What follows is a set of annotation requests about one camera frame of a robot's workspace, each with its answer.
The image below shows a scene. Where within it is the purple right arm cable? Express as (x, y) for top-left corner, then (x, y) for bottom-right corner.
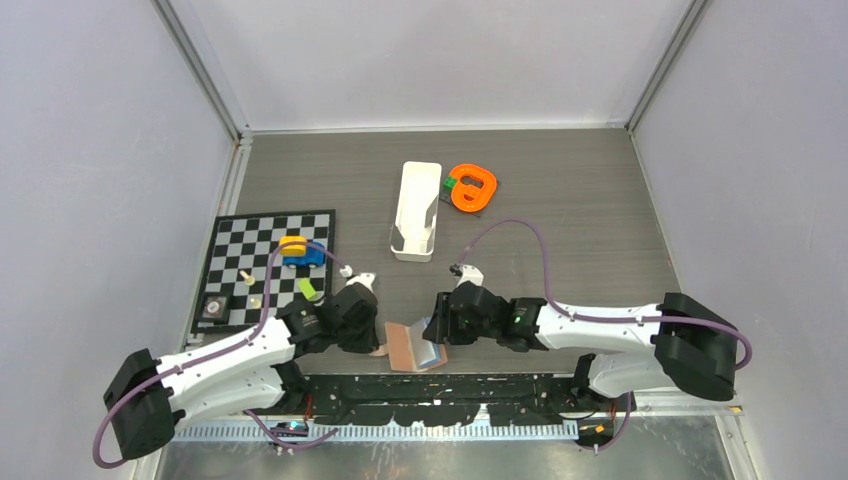
(457, 219), (754, 372)

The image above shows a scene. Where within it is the blue toy car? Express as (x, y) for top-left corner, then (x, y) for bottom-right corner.
(283, 246), (326, 269)

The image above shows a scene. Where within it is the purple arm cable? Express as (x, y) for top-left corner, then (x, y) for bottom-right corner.
(91, 239), (356, 470)
(457, 219), (754, 372)

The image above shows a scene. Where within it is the brown leather card holder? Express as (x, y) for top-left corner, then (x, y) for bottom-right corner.
(371, 317), (448, 373)

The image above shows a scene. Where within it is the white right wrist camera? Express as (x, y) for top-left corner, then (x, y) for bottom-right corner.
(449, 263), (484, 286)

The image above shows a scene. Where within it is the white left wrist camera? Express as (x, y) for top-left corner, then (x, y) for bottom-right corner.
(339, 265), (376, 292)

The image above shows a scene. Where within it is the cream chess pawn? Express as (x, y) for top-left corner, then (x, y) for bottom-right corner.
(239, 270), (256, 286)

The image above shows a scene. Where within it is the white plastic tray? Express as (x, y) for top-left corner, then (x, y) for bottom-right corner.
(390, 161), (442, 262)

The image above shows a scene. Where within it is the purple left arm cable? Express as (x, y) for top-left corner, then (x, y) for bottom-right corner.
(91, 239), (356, 470)

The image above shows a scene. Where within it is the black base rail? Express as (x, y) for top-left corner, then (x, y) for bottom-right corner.
(281, 373), (635, 427)

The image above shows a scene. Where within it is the orange plastic ring toy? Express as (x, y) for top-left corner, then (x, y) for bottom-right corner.
(448, 163), (499, 214)

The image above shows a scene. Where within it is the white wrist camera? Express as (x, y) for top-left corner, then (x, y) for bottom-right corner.
(339, 265), (376, 292)
(449, 263), (484, 286)

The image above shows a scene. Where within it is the yellow toy brick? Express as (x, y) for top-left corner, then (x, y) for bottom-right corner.
(278, 236), (308, 257)

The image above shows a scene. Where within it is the poker chip in case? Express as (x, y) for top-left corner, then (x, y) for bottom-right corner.
(199, 293), (230, 324)

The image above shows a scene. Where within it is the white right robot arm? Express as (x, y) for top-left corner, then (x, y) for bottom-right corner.
(422, 282), (750, 411)

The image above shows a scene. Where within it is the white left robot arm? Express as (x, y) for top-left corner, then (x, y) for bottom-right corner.
(95, 274), (379, 461)

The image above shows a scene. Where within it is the green rectangular block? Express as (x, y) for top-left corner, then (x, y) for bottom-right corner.
(297, 278), (321, 302)

